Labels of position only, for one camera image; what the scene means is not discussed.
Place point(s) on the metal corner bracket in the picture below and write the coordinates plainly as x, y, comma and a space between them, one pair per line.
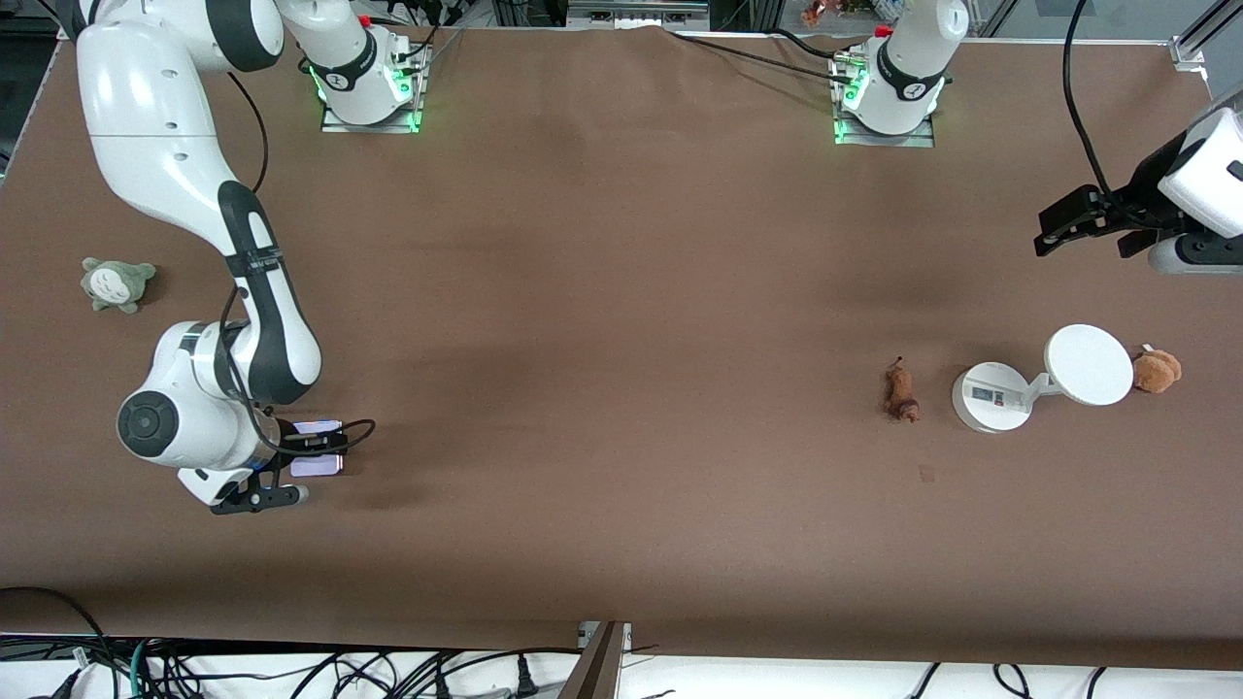
1187, 53

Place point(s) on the small orange toy figure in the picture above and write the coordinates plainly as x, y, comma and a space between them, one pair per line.
821, 10

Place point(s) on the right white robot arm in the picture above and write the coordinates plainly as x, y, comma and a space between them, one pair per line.
146, 97

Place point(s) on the brown lion statue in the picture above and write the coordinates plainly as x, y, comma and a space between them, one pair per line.
903, 393

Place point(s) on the grey green plush toy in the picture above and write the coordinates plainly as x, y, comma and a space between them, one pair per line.
117, 286

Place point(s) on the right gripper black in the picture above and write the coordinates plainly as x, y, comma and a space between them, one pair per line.
285, 444

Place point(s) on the aluminium profile table leg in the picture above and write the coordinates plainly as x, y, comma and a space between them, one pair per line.
597, 670

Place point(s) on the diagonal aluminium strut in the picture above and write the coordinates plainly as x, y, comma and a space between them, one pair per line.
1214, 21

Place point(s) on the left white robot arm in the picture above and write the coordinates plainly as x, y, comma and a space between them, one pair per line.
903, 58

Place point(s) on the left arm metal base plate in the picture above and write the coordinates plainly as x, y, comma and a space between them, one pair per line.
884, 142

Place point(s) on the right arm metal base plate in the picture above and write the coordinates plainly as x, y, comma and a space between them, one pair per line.
369, 127

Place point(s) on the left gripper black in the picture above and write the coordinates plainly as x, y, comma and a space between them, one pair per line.
1143, 197

